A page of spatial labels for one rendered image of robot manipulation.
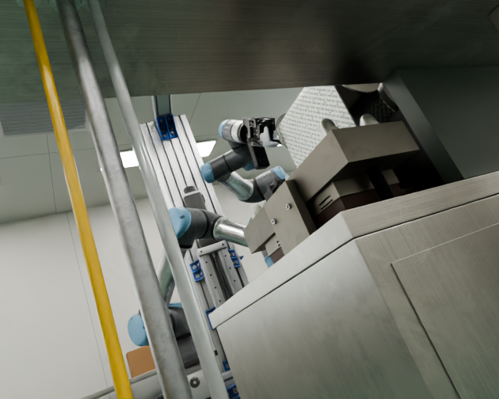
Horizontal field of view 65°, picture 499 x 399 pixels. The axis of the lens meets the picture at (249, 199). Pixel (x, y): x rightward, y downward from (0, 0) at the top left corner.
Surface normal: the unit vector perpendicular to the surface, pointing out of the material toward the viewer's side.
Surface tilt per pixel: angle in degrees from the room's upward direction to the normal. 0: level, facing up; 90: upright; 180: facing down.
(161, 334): 89
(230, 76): 180
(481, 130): 90
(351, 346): 90
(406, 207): 90
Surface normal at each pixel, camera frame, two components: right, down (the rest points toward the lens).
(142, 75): 0.36, 0.88
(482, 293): 0.36, -0.45
